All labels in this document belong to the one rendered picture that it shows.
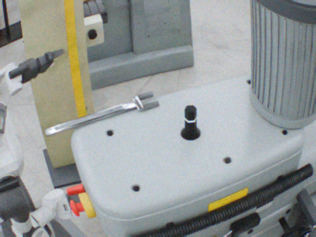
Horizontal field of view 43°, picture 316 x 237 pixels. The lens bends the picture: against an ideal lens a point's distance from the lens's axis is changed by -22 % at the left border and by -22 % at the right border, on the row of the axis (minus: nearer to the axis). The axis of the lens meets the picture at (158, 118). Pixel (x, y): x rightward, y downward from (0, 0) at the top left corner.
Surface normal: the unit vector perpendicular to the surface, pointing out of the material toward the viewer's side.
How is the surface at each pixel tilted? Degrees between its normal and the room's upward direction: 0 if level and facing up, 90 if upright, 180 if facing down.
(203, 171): 0
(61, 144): 90
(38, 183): 0
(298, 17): 90
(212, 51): 0
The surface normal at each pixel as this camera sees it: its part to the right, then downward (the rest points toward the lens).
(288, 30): -0.45, 0.63
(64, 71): 0.36, 0.63
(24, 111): -0.05, -0.72
